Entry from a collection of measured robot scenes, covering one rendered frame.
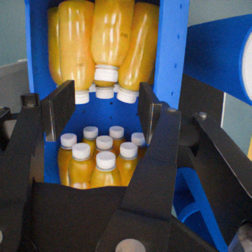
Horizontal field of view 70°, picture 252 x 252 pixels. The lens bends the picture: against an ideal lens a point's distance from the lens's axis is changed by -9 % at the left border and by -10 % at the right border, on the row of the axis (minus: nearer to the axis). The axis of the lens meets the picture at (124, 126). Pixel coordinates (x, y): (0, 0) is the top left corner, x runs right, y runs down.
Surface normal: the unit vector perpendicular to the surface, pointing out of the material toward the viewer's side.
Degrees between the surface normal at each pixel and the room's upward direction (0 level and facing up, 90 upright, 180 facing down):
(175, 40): 46
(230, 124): 0
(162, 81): 37
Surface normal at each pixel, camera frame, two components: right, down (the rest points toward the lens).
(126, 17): 0.65, 0.25
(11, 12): 0.04, 0.39
